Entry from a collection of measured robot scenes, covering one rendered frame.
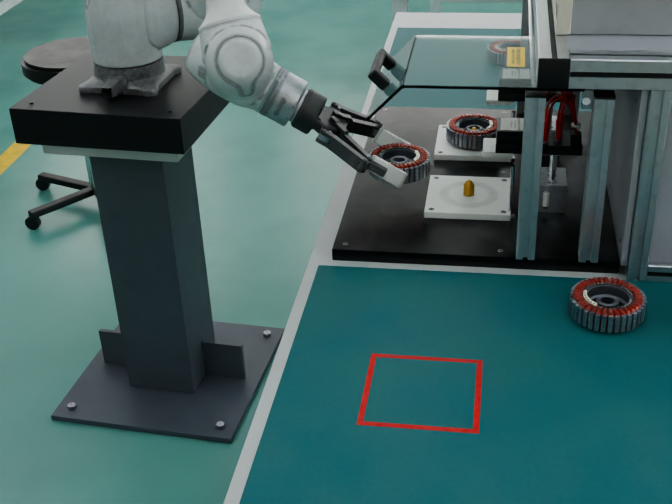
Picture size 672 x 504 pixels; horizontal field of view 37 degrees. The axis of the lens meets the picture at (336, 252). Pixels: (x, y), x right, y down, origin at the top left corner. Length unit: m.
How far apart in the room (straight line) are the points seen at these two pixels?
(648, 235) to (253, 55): 0.67
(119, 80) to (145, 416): 0.85
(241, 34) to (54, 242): 2.00
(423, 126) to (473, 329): 0.73
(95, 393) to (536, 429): 1.57
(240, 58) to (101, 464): 1.24
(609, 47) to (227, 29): 0.57
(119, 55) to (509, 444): 1.30
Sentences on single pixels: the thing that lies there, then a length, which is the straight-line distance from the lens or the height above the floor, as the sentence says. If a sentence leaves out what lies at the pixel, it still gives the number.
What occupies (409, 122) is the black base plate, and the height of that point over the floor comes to 0.77.
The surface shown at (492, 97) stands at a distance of 1.99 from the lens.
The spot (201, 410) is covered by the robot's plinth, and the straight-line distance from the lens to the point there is 2.56.
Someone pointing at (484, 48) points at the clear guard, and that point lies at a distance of 1.69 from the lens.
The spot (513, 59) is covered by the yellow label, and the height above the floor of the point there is 1.07.
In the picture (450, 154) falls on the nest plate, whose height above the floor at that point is 0.78.
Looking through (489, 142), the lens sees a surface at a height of 0.88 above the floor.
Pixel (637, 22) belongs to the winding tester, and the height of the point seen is 1.14.
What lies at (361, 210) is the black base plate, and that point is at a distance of 1.79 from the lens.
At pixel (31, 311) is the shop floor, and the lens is 3.11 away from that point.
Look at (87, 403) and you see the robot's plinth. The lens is 2.66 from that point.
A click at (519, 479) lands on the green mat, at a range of 1.26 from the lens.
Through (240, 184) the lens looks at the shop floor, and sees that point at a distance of 3.68.
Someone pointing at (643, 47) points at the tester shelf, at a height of 1.11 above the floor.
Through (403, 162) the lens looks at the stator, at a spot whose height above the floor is 0.85.
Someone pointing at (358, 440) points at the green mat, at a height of 0.75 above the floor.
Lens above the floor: 1.61
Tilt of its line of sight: 30 degrees down
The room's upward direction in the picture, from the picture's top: 3 degrees counter-clockwise
